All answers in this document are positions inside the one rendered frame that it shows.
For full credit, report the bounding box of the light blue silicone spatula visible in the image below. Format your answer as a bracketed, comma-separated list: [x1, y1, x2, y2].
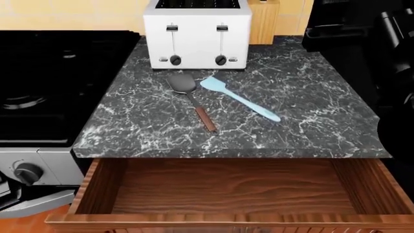
[199, 76, 282, 124]

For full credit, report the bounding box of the white four-slot toaster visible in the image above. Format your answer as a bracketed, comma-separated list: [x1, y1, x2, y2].
[143, 0, 253, 71]

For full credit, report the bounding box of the brown wooden drawer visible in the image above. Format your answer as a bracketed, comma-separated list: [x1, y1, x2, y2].
[44, 157, 414, 233]

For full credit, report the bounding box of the black stove knob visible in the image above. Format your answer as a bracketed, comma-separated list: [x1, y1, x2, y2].
[13, 162, 45, 186]

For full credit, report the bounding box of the black stove with silver front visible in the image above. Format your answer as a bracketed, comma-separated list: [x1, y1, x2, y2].
[0, 30, 142, 221]

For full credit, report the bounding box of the light wooden knife block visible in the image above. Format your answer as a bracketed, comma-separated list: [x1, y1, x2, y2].
[248, 0, 280, 45]

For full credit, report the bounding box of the black spatula with wooden handle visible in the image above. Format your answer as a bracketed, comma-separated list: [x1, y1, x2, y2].
[166, 74, 219, 136]

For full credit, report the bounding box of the dark marble countertop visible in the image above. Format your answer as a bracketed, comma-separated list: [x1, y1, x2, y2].
[71, 35, 394, 159]

